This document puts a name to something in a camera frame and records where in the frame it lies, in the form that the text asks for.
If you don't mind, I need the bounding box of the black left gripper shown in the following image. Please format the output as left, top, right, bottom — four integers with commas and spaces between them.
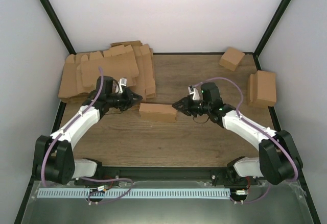
107, 88, 143, 112

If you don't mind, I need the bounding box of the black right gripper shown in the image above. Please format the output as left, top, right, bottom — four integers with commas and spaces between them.
173, 95, 211, 118

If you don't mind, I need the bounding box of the brown cardboard box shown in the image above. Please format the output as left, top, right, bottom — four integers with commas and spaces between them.
139, 103, 177, 122

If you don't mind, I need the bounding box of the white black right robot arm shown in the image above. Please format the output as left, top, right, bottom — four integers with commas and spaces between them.
172, 82, 303, 185

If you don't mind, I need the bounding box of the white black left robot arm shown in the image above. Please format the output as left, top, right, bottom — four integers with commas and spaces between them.
32, 76, 143, 185

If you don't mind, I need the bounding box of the small folded cardboard box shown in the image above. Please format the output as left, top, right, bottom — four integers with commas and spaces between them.
219, 47, 245, 71

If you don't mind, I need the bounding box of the large folded cardboard box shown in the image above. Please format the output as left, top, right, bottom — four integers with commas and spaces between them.
247, 70, 277, 108

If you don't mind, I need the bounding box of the stack of flat cardboard blanks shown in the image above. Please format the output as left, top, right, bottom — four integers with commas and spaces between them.
58, 40, 156, 102

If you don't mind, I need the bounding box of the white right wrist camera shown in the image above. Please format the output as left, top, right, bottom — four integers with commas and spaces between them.
188, 85, 200, 101

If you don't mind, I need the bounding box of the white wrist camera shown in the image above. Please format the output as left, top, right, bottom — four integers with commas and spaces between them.
116, 78, 127, 94
188, 85, 200, 101

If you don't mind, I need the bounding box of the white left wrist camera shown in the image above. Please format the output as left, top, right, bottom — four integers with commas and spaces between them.
116, 78, 127, 94

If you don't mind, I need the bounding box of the black aluminium frame rail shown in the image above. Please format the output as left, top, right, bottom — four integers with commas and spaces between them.
33, 166, 241, 183

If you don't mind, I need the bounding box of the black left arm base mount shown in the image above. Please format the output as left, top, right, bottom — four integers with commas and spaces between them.
74, 166, 120, 188

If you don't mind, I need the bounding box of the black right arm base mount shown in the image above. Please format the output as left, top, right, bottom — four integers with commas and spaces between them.
210, 156, 248, 187

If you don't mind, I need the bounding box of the light blue slotted cable duct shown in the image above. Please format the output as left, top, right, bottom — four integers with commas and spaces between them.
37, 188, 230, 199

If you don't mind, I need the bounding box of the black left corner frame post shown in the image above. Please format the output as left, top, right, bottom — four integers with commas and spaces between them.
39, 0, 76, 55

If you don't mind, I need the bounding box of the black corner frame post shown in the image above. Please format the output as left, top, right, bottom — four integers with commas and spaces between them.
39, 0, 76, 55
254, 0, 291, 57

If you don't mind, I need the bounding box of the black right corner frame post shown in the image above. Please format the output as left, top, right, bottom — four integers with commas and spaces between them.
254, 0, 291, 57

